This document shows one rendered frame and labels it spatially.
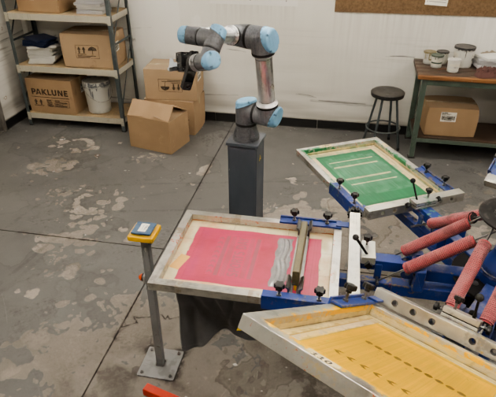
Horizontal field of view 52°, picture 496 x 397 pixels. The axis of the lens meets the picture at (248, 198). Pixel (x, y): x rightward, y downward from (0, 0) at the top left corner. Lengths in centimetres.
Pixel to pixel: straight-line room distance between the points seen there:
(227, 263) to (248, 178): 74
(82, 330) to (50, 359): 27
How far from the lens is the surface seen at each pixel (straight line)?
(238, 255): 237
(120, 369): 323
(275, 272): 226
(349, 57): 584
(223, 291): 213
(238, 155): 287
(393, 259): 229
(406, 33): 581
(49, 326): 361
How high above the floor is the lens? 239
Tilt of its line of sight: 31 degrees down
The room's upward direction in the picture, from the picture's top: straight up
